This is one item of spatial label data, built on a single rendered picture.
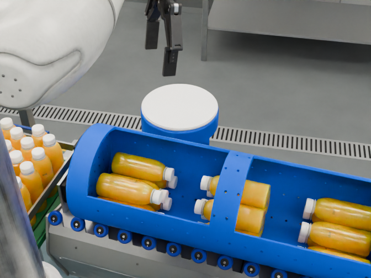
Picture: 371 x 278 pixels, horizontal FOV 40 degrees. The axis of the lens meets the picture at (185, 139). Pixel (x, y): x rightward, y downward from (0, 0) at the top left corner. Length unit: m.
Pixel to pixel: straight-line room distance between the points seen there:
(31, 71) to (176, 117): 1.29
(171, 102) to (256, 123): 1.67
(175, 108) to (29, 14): 1.31
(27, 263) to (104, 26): 0.44
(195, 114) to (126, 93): 1.96
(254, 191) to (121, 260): 0.47
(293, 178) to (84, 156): 0.59
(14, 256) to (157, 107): 1.08
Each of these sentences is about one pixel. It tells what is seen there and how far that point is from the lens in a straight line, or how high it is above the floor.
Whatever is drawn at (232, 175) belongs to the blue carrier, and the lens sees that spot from 1.31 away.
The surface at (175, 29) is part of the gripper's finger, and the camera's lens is 1.10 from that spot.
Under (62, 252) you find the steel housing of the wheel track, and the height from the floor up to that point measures 0.85.
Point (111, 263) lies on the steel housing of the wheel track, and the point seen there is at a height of 0.86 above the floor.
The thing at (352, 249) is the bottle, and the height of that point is 1.06.
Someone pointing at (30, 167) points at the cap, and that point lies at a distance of 1.61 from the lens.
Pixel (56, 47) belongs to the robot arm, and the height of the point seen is 1.87.
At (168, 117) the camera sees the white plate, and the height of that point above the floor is 1.04.
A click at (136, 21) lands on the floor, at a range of 4.70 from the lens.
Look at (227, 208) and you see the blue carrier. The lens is 1.29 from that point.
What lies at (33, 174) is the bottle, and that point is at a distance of 1.63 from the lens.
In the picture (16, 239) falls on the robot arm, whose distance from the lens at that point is 0.86.
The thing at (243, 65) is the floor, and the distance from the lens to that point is 4.07.
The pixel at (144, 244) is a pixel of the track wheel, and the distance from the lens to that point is 1.50.
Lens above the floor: 2.14
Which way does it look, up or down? 40 degrees down
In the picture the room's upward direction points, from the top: straight up
